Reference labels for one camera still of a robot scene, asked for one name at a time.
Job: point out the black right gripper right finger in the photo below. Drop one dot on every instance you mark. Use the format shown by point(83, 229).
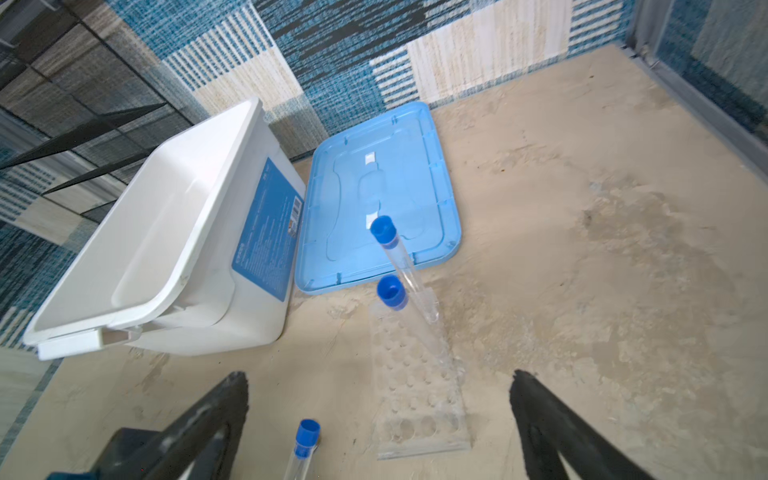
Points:
point(552, 434)

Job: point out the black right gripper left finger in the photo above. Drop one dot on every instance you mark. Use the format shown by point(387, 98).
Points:
point(200, 444)

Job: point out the blue capped test tube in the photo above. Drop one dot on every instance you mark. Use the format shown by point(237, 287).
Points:
point(419, 314)
point(385, 233)
point(306, 441)

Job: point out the clear plastic tube rack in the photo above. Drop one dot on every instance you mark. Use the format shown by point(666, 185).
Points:
point(420, 407)

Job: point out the white plastic storage bin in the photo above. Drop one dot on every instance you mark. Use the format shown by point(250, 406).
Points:
point(197, 255)

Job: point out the blue plastic bin lid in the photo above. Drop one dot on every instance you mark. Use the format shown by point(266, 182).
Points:
point(392, 165)

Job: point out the black wire shelf rack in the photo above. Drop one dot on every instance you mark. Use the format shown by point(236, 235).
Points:
point(84, 101)

